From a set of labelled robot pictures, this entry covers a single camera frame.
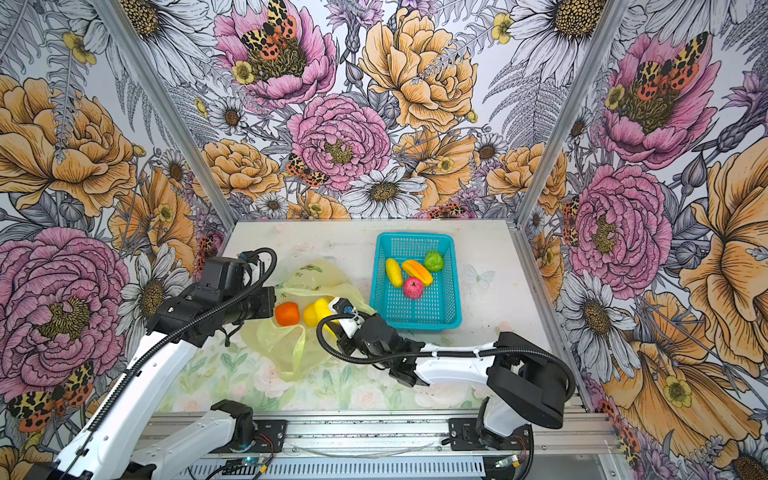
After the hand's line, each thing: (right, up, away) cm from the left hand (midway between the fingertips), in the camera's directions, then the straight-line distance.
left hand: (272, 309), depth 73 cm
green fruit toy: (+43, +10, +29) cm, 53 cm away
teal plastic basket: (+44, -4, +25) cm, 51 cm away
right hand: (+14, -5, +4) cm, 15 cm away
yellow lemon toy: (+10, -1, +3) cm, 11 cm away
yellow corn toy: (+30, +7, +28) cm, 41 cm away
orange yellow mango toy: (+37, +7, +29) cm, 47 cm away
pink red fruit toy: (+36, +2, +23) cm, 42 cm away
